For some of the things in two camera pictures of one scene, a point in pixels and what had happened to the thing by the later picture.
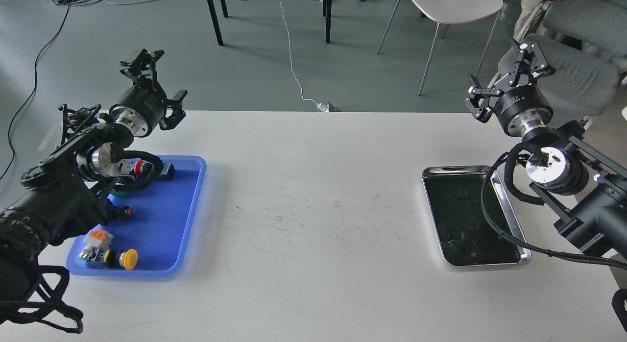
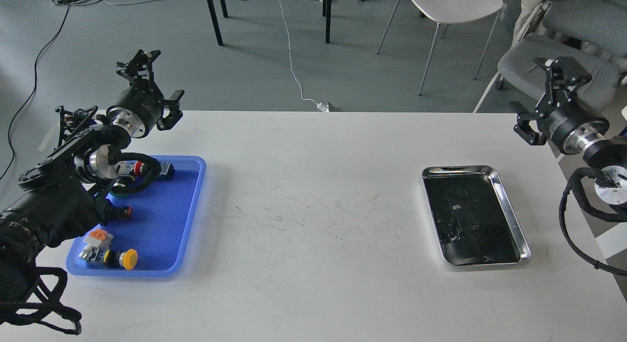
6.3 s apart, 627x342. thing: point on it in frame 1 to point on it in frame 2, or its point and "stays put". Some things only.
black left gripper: [143, 106] stays put
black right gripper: [517, 109] to [571, 125]
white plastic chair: [444, 6] stays put
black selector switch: [121, 212] stays put
